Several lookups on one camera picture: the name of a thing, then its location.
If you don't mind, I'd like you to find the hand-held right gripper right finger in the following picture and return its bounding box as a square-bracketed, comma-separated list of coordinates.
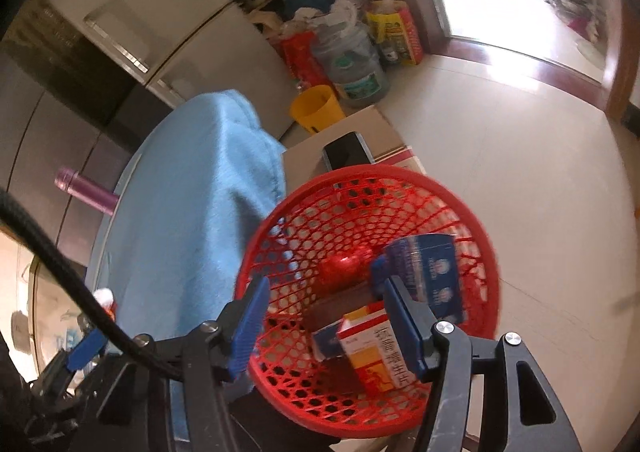
[370, 255, 583, 452]

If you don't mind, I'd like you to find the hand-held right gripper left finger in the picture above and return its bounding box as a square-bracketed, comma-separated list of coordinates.
[97, 274, 273, 452]

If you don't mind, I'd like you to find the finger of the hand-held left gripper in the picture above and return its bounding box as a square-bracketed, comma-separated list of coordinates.
[30, 324, 109, 403]

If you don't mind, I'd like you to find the red and white box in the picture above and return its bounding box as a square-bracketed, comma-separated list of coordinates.
[311, 308, 409, 391]

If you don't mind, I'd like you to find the blue and white box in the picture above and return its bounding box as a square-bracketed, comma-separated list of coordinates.
[384, 233, 469, 326]

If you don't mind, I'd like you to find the red plastic bag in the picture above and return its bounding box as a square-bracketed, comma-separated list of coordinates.
[317, 252, 374, 291]

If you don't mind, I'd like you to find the red mesh basket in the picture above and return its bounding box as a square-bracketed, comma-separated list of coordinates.
[233, 163, 501, 438]

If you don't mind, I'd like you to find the blue tablecloth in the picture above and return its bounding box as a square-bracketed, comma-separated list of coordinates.
[92, 89, 289, 339]

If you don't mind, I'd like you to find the purple thermos bottle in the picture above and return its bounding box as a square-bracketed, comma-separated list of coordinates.
[54, 167, 121, 216]

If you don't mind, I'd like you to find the black smartphone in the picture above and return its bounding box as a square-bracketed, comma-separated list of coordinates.
[321, 131, 375, 173]

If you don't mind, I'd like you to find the cardboard box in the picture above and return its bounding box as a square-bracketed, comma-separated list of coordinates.
[280, 104, 427, 194]

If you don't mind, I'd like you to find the yellow plastic bucket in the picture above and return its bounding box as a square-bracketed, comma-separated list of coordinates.
[290, 84, 347, 136]

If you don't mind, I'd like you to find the large clear water jug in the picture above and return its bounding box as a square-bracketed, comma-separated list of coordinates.
[311, 22, 391, 108]

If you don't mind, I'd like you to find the red printed bag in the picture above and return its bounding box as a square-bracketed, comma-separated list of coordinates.
[280, 29, 334, 88]

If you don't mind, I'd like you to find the silver refrigerator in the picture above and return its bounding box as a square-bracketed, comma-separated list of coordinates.
[47, 0, 301, 134]

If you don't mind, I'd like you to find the yellow printed bag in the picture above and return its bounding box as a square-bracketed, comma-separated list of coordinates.
[365, 0, 425, 66]

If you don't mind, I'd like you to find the pile of white plastic bags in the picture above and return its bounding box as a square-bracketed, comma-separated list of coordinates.
[292, 0, 372, 29]

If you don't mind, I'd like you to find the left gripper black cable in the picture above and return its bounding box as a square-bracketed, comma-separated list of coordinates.
[0, 189, 189, 381]

